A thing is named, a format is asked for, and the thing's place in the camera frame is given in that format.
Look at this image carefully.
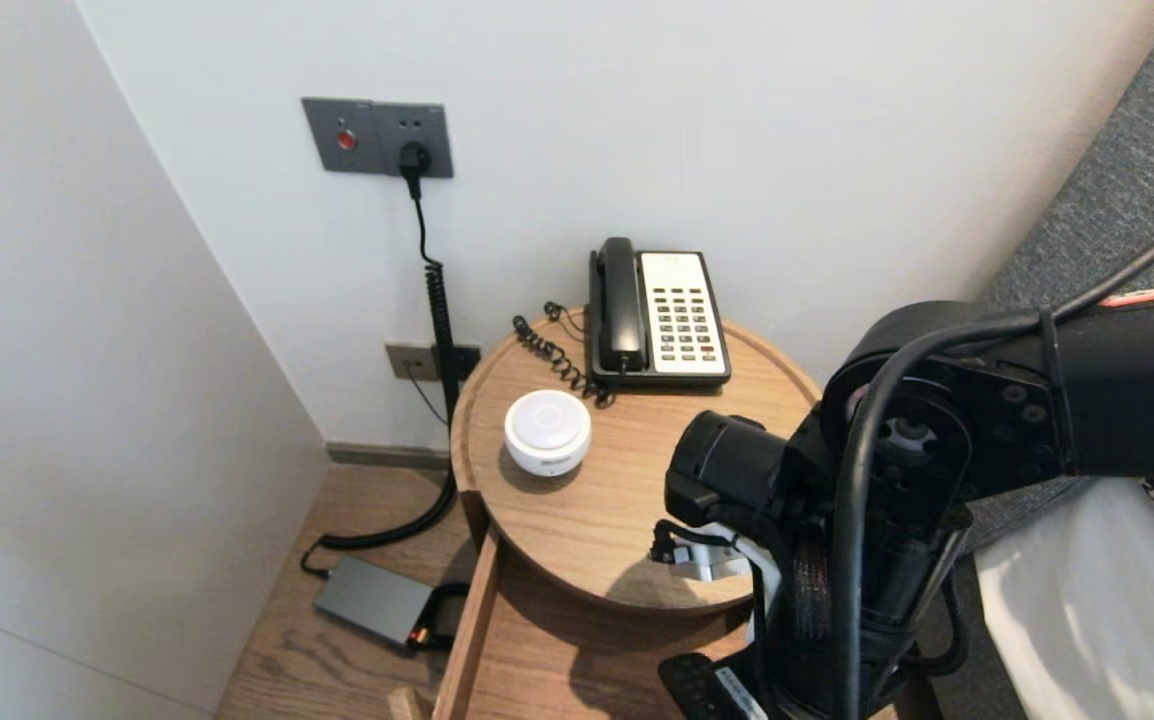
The grey power adapter box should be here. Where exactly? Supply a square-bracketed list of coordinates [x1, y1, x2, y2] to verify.
[313, 557, 437, 651]

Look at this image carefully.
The thin black phone line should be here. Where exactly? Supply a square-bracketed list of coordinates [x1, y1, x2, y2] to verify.
[407, 375, 450, 429]

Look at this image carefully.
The black telephone handset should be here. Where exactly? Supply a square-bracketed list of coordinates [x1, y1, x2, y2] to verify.
[595, 238, 646, 373]

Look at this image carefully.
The white bed sheet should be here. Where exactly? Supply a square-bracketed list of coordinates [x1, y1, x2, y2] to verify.
[972, 480, 1154, 720]

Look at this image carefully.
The black coiled adapter output cable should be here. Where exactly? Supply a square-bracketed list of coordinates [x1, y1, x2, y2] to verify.
[417, 585, 483, 658]

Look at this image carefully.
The black and cream telephone base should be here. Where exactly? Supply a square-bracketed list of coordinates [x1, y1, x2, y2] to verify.
[588, 250, 733, 389]

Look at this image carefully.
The round wooden nightstand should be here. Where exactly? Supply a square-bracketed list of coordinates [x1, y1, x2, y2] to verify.
[449, 310, 828, 616]

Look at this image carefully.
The black coiled power cable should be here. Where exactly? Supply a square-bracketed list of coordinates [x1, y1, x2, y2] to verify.
[300, 198, 460, 579]

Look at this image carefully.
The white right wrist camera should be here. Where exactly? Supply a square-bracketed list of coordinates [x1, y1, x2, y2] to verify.
[652, 520, 768, 586]

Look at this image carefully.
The black power plug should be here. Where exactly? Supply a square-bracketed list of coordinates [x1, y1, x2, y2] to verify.
[398, 142, 432, 201]

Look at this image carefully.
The white round smart speaker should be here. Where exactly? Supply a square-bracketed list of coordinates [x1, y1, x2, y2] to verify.
[504, 390, 593, 478]

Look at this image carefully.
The black coiled telephone cord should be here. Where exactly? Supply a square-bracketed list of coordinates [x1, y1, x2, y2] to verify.
[511, 303, 618, 408]

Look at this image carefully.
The black TV remote control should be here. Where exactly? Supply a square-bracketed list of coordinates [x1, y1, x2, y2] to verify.
[657, 652, 733, 720]

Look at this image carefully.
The grey wooden baseboard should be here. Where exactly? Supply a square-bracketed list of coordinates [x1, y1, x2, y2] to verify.
[325, 443, 453, 473]

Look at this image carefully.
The beige wall data socket plate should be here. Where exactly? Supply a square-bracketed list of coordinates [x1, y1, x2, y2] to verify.
[384, 343, 483, 386]

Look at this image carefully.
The grey wall socket panel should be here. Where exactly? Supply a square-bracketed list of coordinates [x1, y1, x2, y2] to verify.
[302, 97, 455, 180]

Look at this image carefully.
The grey upholstered bed base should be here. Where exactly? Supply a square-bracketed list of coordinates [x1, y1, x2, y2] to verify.
[912, 560, 1028, 720]

